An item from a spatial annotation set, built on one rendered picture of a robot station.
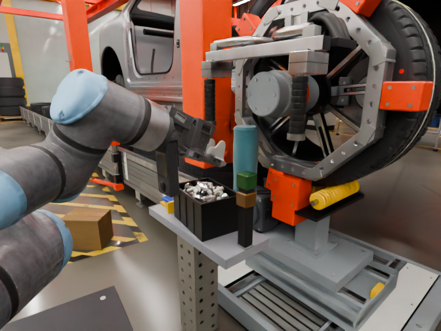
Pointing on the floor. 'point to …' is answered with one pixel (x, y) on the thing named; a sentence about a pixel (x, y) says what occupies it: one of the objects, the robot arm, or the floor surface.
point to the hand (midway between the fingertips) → (220, 165)
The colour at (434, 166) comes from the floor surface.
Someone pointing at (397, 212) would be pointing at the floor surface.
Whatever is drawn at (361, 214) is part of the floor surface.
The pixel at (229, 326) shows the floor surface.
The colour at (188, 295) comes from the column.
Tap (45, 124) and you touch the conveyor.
